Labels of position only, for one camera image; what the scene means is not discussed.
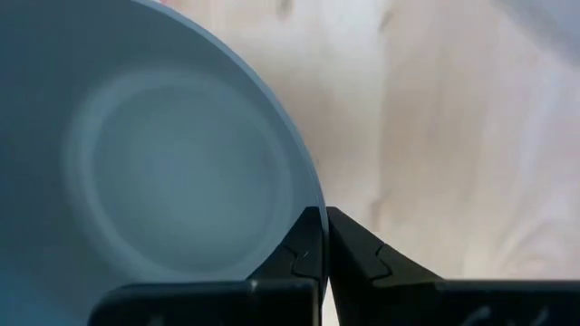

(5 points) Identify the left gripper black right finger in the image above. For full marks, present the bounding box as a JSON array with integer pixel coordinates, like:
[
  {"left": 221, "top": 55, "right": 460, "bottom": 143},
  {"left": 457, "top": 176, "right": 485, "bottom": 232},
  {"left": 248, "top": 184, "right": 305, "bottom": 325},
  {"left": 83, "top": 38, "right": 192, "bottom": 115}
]
[{"left": 326, "top": 206, "right": 580, "bottom": 326}]

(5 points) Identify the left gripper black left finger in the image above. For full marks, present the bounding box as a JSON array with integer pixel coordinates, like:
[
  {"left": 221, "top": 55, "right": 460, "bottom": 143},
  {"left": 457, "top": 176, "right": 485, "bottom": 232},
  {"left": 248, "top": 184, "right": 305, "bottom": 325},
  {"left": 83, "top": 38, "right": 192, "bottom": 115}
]
[{"left": 88, "top": 206, "right": 328, "bottom": 326}]

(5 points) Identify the grey round bowl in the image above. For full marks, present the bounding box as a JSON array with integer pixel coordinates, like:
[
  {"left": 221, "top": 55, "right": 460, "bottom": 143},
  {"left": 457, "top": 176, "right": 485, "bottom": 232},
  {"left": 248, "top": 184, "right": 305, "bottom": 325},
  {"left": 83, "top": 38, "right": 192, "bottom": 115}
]
[{"left": 0, "top": 0, "right": 330, "bottom": 326}]

